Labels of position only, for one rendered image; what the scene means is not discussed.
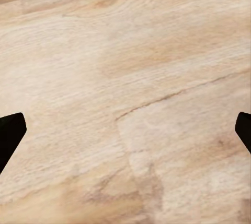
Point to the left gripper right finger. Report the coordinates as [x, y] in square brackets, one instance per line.
[243, 128]

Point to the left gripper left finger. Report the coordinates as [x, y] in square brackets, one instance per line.
[12, 130]

